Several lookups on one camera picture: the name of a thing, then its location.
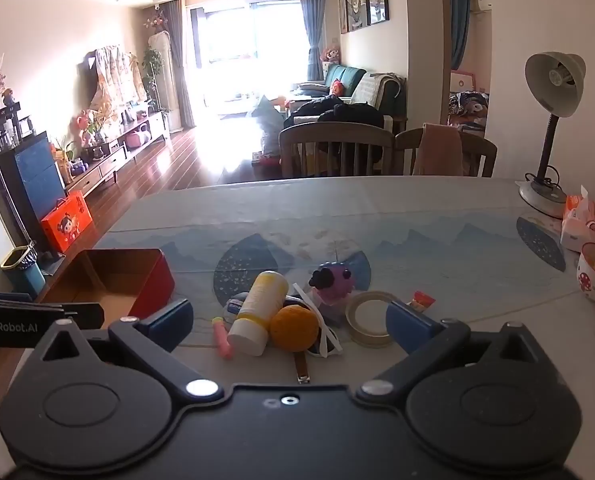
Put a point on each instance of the green sofa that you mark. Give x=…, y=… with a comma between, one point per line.
x=357, y=80

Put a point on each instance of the bed with bedding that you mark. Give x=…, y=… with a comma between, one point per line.
x=467, y=105

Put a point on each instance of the pale blue bag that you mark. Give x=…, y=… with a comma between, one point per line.
x=267, y=120

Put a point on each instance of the white sunglasses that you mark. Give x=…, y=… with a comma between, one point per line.
x=327, y=344

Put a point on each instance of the desk lamp base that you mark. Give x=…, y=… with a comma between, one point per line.
x=555, y=80

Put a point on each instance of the blue and white packet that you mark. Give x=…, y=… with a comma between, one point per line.
x=235, y=307

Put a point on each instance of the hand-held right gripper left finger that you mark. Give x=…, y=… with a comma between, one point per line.
x=170, y=324

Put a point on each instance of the red candy wrapper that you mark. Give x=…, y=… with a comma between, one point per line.
x=421, y=301

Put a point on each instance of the white and yellow bottle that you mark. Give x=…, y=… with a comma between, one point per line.
x=255, y=310

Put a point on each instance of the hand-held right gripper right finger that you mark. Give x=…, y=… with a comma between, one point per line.
x=410, y=325

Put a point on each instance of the orange fruit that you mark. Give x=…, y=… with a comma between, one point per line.
x=294, y=329

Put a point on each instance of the pink cloth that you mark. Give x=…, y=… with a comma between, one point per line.
x=440, y=150

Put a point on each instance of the pink artificial flowers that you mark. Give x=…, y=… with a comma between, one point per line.
x=156, y=22

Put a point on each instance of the black jackets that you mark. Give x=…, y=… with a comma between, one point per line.
x=350, y=112

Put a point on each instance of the pink marker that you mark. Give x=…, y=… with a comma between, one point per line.
x=224, y=340

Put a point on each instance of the pink doll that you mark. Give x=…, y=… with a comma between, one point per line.
x=330, y=55

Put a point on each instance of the tissue pack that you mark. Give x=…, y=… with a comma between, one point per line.
x=575, y=230

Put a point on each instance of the purple spiky toy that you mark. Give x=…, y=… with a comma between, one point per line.
x=332, y=282

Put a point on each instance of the clear tape roll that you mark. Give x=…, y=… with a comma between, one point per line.
x=362, y=332

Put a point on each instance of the wooden tv stand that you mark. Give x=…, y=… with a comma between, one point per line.
x=122, y=152

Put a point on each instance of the orange gift box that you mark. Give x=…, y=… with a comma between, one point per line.
x=67, y=222

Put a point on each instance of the green potted plant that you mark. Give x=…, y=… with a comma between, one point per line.
x=152, y=67

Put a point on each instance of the pink bag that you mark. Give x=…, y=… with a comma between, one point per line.
x=137, y=137

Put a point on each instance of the black cabinet with blue panel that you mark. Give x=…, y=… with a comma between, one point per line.
x=32, y=180

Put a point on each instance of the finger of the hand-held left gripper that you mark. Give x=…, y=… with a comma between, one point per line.
x=84, y=316

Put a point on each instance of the grey curtain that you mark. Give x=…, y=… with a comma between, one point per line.
x=177, y=60

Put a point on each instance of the red tin box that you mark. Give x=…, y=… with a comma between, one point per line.
x=155, y=280

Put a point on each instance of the blue trash bin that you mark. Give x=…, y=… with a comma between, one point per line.
x=24, y=270

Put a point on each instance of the blue printed tablecloth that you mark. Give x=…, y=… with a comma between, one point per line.
x=427, y=260

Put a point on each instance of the small framed wall picture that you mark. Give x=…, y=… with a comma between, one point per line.
x=342, y=10

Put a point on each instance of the white wall air conditioner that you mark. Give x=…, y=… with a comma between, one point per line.
x=480, y=4

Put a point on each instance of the blue bedroom curtain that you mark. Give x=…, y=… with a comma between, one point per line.
x=460, y=30

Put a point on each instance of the white standing air conditioner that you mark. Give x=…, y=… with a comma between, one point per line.
x=161, y=70

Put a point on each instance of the cloth covered television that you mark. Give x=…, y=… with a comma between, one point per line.
x=114, y=75

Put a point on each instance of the wooden dining chair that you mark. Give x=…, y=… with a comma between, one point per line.
x=327, y=137
x=480, y=152

